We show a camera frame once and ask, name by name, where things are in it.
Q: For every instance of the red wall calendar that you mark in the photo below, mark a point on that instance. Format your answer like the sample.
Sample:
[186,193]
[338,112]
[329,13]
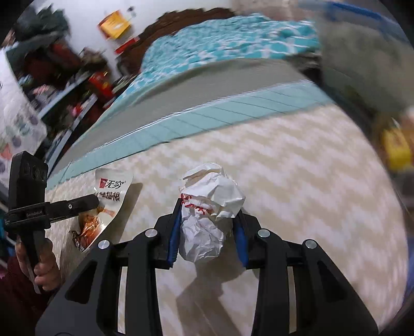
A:
[127,45]

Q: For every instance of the yellow box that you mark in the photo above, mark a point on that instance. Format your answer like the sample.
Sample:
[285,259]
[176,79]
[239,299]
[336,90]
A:
[394,145]

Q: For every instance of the person's left forearm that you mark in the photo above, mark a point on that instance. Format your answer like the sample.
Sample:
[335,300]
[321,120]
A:
[19,300]

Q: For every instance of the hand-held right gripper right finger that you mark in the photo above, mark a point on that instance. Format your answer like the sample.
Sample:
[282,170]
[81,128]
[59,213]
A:
[241,239]

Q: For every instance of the carved wooden headboard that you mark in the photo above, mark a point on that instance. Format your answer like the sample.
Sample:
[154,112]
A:
[168,19]

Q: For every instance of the dark red clothing pile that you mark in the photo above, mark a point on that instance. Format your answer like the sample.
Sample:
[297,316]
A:
[55,55]

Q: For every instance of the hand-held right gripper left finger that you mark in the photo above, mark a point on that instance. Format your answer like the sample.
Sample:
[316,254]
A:
[174,236]

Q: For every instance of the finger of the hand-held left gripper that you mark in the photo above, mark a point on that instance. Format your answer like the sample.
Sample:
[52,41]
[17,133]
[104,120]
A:
[74,206]

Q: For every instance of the white paper red print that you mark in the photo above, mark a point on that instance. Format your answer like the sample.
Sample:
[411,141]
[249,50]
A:
[207,200]

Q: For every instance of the grey metal shelf rack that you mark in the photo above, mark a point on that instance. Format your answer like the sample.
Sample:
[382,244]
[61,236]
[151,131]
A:
[64,97]

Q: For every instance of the person's left hand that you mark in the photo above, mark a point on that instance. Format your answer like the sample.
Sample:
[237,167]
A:
[48,274]

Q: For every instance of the white plant print cloth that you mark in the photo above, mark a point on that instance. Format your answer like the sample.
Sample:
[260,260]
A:
[16,113]

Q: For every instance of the teal patterned quilt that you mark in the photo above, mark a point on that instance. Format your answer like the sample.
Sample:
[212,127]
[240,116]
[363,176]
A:
[226,42]

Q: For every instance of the white orange snack wrapper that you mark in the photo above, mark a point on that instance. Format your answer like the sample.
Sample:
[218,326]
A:
[113,187]

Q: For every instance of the red gift bag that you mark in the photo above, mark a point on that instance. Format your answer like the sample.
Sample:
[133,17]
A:
[100,84]

